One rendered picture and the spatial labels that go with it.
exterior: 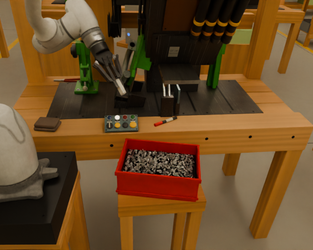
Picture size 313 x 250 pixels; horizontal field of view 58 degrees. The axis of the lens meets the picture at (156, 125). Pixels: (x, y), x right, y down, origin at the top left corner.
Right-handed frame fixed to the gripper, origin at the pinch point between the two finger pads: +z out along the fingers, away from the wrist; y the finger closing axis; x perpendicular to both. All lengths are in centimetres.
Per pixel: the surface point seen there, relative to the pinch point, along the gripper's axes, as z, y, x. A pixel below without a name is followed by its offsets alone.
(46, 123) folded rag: -1.5, -29.4, 22.3
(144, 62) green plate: -6.0, 19.9, 2.7
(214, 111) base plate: 32, 42, -2
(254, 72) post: 27, 100, 9
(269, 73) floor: 62, 327, 153
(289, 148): 67, 60, -19
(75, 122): 3.8, -17.6, 22.6
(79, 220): 42, -39, 15
